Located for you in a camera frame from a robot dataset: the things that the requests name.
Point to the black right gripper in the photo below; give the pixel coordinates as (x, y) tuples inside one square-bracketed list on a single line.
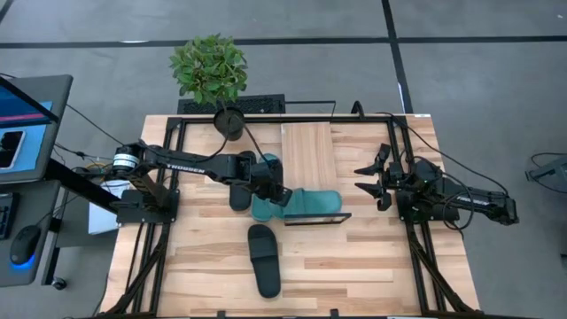
[(398, 181)]

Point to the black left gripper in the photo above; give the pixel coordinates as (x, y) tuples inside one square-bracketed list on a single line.
[(263, 175)]

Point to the black rubber slide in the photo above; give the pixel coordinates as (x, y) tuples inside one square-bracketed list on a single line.
[(265, 261), (239, 199)]

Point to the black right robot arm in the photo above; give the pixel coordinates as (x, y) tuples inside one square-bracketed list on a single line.
[(478, 201)]

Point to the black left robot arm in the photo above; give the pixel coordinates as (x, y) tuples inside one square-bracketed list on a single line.
[(190, 166)]

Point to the small black block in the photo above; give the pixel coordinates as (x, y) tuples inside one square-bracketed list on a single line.
[(385, 151)]

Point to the white sticker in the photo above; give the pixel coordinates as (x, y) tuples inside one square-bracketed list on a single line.
[(421, 115)]

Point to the black keyboard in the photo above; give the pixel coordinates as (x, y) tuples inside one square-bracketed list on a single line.
[(5, 217), (257, 104)]

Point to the green potted plant black pot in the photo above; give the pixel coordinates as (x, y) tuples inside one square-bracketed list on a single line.
[(208, 71)]

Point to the white paper sheet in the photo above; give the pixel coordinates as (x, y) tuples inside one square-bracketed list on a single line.
[(99, 221)]

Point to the black desk support beam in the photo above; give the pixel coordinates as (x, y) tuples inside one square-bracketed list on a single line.
[(75, 181)]

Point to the black caster wheel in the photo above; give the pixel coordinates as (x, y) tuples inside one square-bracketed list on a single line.
[(58, 283)]

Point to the grey side desk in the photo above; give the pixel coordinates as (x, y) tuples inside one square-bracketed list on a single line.
[(26, 208)]

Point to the grey-framed monitor blue screen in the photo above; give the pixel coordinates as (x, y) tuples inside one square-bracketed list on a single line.
[(31, 146)]

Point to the black computer mouse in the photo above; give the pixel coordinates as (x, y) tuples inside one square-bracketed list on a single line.
[(24, 243)]

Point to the wooden shelf with black frame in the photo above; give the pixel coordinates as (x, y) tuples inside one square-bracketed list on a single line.
[(308, 155)]

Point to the black table-level camera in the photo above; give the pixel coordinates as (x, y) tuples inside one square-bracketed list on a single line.
[(334, 313)]

